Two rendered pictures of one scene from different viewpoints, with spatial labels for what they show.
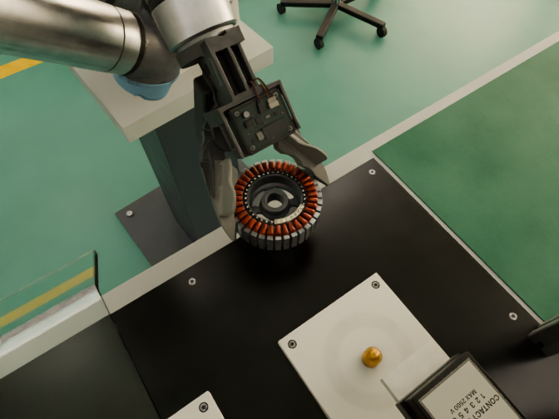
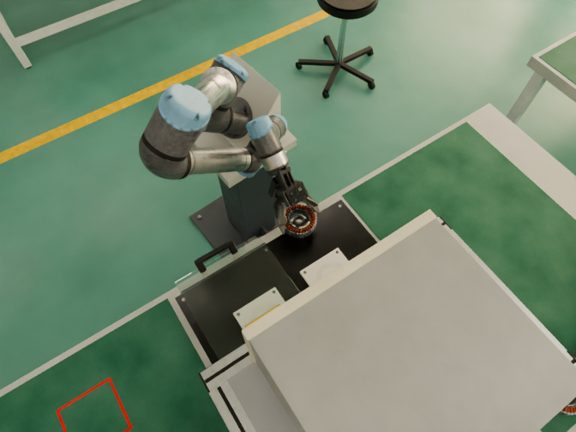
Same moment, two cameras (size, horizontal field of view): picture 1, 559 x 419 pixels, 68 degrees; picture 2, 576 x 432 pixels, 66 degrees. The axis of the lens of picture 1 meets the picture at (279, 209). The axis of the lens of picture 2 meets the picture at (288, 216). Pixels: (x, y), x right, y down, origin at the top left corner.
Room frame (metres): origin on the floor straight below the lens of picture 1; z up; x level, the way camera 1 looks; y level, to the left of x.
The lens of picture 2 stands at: (-0.40, 0.03, 2.08)
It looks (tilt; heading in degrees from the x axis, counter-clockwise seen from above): 61 degrees down; 1
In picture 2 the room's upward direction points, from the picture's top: straight up
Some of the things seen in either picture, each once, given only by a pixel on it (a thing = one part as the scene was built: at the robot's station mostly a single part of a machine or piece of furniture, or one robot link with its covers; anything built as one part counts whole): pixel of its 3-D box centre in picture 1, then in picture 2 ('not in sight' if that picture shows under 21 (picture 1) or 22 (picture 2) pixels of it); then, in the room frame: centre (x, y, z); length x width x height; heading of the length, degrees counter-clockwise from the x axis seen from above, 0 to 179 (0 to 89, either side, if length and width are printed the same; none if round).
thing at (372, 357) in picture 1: (372, 356); not in sight; (0.09, -0.10, 0.80); 0.02 x 0.02 x 0.03
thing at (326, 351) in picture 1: (368, 359); (333, 278); (0.09, -0.10, 0.78); 0.15 x 0.15 x 0.01; 34
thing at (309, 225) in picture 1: (274, 203); (298, 220); (0.26, 0.01, 0.84); 0.11 x 0.11 x 0.04
